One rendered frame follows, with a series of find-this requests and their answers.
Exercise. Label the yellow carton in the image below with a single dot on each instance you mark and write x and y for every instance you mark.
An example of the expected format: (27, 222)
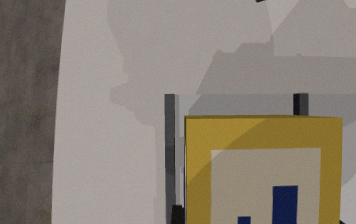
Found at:
(262, 169)

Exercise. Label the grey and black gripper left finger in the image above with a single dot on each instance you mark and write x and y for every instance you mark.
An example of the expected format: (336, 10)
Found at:
(178, 216)

